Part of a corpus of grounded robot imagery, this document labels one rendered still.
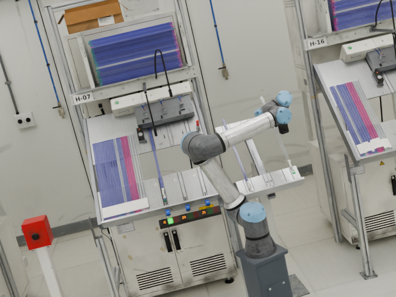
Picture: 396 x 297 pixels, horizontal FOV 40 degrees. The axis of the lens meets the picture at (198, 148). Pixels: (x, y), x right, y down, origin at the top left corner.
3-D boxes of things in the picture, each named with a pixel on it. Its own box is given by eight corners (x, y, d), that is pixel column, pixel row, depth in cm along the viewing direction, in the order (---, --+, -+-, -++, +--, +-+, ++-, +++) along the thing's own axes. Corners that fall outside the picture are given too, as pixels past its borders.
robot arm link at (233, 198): (245, 233, 260) (183, 145, 242) (233, 224, 274) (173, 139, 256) (264, 217, 262) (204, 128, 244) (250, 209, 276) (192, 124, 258)
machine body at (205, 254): (240, 283, 343) (220, 192, 328) (132, 310, 340) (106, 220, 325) (224, 242, 406) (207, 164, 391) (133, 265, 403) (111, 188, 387)
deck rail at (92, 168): (104, 228, 297) (101, 224, 291) (100, 229, 297) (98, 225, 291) (88, 123, 333) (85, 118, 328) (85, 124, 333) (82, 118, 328)
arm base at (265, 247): (283, 250, 254) (279, 230, 251) (256, 262, 248) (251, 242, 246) (265, 240, 267) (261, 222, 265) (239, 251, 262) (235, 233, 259)
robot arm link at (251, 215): (251, 240, 248) (245, 213, 245) (238, 231, 260) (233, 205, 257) (274, 231, 251) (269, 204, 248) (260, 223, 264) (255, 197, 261)
